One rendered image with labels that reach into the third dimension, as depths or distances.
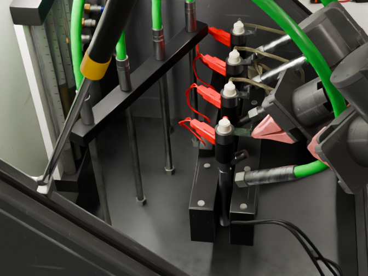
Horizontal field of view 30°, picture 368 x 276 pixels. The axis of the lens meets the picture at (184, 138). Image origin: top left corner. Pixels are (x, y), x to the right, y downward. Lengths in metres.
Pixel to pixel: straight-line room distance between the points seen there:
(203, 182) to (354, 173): 0.40
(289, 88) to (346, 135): 0.21
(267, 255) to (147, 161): 0.31
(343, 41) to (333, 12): 0.04
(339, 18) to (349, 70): 0.22
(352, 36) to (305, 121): 0.13
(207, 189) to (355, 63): 0.49
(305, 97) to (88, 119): 0.32
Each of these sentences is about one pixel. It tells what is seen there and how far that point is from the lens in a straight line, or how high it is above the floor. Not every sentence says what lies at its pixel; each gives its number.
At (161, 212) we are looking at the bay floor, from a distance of 1.23.
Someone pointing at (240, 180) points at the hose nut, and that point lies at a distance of 0.89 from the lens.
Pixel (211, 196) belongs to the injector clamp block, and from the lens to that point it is 1.05.
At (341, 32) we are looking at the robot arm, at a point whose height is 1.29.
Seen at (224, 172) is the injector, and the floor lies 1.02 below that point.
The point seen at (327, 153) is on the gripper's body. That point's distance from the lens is 0.71.
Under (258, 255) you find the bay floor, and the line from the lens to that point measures 1.17.
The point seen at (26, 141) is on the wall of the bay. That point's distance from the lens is 1.01.
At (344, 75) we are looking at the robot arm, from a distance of 0.62.
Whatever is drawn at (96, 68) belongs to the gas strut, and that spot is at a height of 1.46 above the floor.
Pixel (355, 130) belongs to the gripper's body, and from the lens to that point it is 0.71.
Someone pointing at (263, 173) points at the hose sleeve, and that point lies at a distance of 0.87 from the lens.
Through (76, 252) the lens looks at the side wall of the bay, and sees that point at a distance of 0.65.
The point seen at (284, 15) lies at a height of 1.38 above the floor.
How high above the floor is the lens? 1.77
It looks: 44 degrees down
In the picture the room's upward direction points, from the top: 4 degrees counter-clockwise
